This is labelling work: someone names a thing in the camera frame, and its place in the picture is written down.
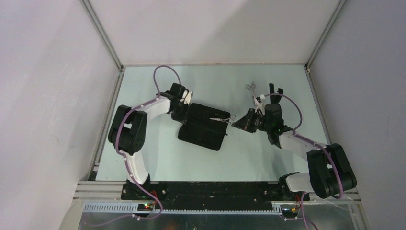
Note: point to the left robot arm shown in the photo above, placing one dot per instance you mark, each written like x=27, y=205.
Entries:
x=128, y=133

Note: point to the black zip tool case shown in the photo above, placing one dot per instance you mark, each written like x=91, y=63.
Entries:
x=200, y=130

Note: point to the aluminium corner frame post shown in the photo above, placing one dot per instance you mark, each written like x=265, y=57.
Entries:
x=326, y=31

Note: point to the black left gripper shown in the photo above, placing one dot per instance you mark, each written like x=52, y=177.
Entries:
x=182, y=119

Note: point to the aluminium table rail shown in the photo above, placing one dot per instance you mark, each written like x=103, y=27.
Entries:
x=318, y=105
x=106, y=124

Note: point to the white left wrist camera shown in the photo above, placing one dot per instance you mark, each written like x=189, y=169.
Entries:
x=186, y=97

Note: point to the silver thinning scissors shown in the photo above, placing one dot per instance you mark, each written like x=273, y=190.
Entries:
x=251, y=87

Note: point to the aluminium left table rail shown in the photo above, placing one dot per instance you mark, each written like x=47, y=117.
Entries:
x=106, y=124

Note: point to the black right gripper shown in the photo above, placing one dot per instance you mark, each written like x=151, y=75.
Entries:
x=246, y=122

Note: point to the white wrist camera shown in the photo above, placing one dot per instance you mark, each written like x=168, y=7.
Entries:
x=259, y=104
x=186, y=97

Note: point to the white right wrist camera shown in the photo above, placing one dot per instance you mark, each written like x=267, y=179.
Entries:
x=259, y=104

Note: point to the silver straight scissors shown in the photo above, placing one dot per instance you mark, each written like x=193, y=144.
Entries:
x=229, y=120

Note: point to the aluminium left corner post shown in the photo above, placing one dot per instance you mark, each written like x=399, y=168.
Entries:
x=97, y=24

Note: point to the aluminium right table rail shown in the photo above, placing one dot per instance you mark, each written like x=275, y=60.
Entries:
x=318, y=105

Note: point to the black tapered comb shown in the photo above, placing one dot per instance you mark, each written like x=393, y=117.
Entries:
x=276, y=98

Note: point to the grey slotted cable duct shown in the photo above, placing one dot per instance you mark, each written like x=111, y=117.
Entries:
x=137, y=208

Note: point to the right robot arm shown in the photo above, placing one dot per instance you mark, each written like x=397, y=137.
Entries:
x=329, y=171

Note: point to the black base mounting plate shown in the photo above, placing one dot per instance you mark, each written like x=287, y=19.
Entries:
x=211, y=195

